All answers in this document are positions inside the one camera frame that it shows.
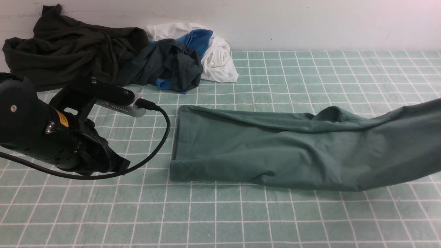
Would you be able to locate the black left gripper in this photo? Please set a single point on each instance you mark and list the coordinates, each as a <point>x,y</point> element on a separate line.
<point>64,135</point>

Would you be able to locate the green long-sleeve top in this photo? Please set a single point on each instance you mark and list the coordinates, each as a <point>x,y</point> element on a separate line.
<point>332,150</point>

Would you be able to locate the dark olive crumpled garment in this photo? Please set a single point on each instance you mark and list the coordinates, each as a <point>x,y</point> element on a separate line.
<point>63,49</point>

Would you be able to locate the green checkered table cloth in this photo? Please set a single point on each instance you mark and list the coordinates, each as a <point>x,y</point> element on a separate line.
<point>144,209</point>

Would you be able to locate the dark teal crumpled garment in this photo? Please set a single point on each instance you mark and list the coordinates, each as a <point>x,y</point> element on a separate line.
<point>167,64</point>

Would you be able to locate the blue crumpled garment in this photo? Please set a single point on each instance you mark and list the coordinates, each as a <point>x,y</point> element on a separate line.
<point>197,40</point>

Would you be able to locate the white crumpled garment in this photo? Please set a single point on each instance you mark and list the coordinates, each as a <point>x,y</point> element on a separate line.
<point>217,63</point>

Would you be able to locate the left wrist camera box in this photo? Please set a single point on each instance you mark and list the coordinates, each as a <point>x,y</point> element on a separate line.
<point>123,104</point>

